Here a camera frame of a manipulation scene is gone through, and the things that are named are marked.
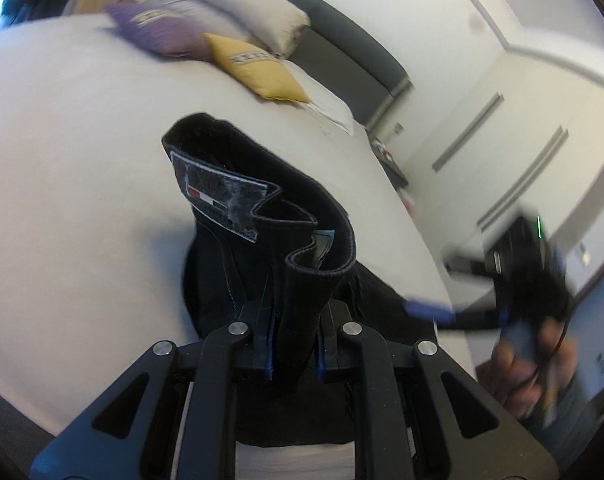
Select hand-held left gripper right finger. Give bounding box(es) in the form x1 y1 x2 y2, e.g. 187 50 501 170
314 300 558 480

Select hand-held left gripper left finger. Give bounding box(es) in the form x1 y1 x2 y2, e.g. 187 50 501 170
29 300 283 480

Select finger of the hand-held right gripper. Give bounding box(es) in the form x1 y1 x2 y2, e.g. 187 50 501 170
403 296 505 333
442 252 500 280

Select black pants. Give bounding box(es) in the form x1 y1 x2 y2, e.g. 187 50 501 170
161 112 455 448

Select person's right forearm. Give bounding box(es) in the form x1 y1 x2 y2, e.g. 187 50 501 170
527 370 604 463

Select person's right hand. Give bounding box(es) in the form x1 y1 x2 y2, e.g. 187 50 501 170
492 317 579 421

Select dark grey nightstand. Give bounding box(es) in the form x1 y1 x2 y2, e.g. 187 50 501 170
372 137 411 189

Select white wardrobe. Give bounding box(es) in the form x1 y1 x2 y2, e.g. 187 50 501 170
372 40 604 311

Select white pillow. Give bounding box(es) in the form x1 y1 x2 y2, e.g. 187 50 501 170
287 60 356 136
149 0 311 58

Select grey padded headboard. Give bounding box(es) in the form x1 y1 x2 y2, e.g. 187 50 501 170
202 0 414 127

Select bed with white sheet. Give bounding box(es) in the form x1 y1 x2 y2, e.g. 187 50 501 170
0 10 478 428

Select yellow cushion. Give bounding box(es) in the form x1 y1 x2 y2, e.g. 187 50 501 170
203 34 311 104

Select purple cushion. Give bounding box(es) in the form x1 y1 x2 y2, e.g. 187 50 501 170
104 1 218 61

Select long wardrobe handle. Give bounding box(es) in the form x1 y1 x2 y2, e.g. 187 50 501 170
434 95 504 174
481 131 569 232
476 126 564 226
431 91 500 170

